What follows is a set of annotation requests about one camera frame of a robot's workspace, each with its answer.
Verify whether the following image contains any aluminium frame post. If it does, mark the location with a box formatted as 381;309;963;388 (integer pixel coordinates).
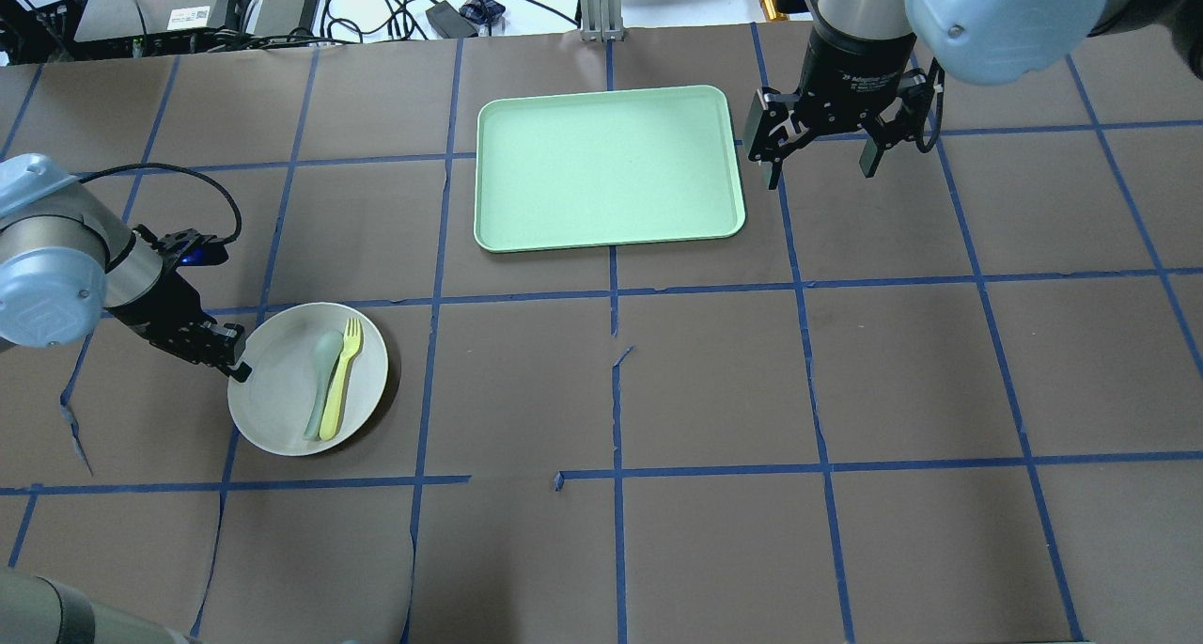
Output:
577;0;626;41

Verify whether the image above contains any grey electronics box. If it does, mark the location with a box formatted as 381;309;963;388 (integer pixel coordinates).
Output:
75;0;243;45

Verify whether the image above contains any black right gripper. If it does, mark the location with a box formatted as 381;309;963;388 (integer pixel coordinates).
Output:
742;24;941;191

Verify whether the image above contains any white round plate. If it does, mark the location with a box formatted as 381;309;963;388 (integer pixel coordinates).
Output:
227;302;389;457

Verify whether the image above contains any black power adapter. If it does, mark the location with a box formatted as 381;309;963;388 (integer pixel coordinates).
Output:
425;0;478;39

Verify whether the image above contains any light green plastic tray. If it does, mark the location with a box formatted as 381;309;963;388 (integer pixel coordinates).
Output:
474;85;746;254

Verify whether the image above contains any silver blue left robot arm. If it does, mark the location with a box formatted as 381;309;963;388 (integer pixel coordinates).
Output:
1;154;251;382

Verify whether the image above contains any yellow plastic fork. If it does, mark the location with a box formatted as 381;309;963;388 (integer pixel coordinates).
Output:
318;317;365;441

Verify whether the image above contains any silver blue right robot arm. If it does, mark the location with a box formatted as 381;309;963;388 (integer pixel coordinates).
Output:
742;0;1201;190

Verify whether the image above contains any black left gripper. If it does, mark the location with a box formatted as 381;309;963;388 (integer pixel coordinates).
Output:
103;231;251;383

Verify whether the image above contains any pale green plastic spoon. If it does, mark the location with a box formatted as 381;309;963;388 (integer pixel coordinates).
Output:
304;331;343;441

